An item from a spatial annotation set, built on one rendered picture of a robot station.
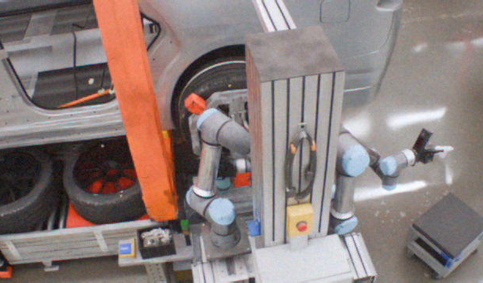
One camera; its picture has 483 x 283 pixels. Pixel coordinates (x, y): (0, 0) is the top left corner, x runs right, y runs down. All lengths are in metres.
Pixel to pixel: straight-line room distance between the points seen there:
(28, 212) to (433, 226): 2.55
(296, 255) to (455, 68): 3.55
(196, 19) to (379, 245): 1.91
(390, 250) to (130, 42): 2.22
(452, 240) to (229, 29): 1.82
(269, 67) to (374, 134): 2.87
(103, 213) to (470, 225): 2.30
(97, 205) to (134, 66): 1.23
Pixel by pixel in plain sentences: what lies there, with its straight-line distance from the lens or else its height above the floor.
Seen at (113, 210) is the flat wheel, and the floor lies 0.44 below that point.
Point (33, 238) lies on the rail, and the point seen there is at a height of 0.38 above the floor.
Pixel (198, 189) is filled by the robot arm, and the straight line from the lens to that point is 2.45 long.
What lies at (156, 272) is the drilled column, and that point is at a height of 0.27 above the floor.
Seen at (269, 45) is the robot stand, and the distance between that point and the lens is 1.60.
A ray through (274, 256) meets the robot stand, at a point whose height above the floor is 1.23.
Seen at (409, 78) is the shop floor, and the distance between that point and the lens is 4.97.
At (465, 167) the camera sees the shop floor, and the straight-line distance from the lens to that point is 4.24.
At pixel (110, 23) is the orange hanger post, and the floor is 1.84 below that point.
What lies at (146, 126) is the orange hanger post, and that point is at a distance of 2.53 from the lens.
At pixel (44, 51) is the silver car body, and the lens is 3.97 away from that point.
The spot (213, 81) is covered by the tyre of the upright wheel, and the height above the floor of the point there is 1.16.
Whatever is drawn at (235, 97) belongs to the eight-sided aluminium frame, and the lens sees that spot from 2.85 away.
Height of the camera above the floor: 2.92
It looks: 44 degrees down
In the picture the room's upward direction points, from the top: 4 degrees counter-clockwise
